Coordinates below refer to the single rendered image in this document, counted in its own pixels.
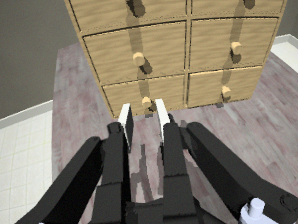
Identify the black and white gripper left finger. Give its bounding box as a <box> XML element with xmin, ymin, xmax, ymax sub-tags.
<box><xmin>15</xmin><ymin>103</ymin><xmax>134</xmax><ymax>224</ymax></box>

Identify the small wooden chest of drawers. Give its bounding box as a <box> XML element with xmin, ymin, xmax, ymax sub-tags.
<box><xmin>64</xmin><ymin>0</ymin><xmax>287</xmax><ymax>119</ymax></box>

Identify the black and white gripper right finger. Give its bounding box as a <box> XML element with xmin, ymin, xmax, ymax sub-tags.
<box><xmin>155</xmin><ymin>99</ymin><xmax>298</xmax><ymax>224</ymax></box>

